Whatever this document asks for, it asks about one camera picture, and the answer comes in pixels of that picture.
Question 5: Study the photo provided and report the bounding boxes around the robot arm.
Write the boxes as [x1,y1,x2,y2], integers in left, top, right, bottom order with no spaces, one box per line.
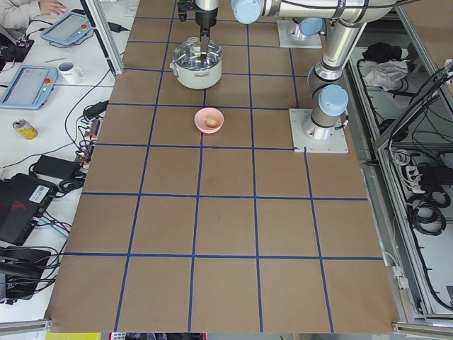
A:
[195,0,219,38]
[231,1,397,140]

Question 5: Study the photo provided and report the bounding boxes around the yellow drink can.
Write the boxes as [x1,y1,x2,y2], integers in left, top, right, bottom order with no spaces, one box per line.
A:
[12,119,38,140]

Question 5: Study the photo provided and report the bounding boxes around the blue teach pendant far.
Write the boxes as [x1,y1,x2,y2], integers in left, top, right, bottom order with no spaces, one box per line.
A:
[40,12,93,46]

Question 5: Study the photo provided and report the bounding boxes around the pink bowl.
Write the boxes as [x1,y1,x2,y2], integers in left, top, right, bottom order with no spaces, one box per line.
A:
[194,108,224,134]

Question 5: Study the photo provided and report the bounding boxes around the white electric cooking pot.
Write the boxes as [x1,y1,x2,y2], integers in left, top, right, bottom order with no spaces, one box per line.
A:
[170,59,223,90]

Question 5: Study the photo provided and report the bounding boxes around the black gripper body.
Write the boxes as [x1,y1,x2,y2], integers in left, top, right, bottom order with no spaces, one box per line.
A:
[195,8,217,37]

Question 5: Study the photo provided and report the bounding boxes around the black and white cloth pile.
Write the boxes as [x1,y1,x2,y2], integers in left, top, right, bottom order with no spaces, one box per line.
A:
[362,42,408,91]

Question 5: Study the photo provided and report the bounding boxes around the aluminium frame post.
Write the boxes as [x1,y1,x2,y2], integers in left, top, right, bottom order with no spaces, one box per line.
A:
[80,0,124,77]

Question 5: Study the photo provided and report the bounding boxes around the brown egg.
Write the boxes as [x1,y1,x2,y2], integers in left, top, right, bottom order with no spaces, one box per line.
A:
[205,118,219,128]

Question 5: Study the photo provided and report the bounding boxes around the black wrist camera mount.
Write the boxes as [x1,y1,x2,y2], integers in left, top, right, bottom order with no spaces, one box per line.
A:
[177,0,195,22]

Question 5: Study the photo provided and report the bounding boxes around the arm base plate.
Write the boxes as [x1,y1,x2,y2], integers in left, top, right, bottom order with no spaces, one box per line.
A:
[289,108,348,154]
[277,17,323,50]

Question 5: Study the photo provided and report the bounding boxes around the blue teach pendant near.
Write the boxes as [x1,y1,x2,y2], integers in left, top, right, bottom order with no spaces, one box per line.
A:
[1,66,59,110]

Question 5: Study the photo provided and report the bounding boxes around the black power adapter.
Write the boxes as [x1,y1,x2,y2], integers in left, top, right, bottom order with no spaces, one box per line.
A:
[28,155,81,180]

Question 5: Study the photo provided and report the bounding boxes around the glass pot lid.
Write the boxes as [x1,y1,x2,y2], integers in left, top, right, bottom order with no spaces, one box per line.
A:
[173,37,223,71]

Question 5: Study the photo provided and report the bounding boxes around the person forearm beige sleeve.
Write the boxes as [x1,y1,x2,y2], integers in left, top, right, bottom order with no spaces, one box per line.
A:
[1,0,66,29]

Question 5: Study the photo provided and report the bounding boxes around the black laptop with red logo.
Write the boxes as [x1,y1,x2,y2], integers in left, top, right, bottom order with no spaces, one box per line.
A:
[1,173,57,246]

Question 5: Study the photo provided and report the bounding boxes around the white mug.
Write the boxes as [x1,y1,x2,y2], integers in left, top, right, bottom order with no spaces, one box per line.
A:
[57,61,85,85]

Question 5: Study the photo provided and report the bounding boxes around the blue teach pendant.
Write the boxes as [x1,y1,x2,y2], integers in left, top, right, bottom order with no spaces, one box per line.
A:
[40,12,93,46]
[1,66,59,110]

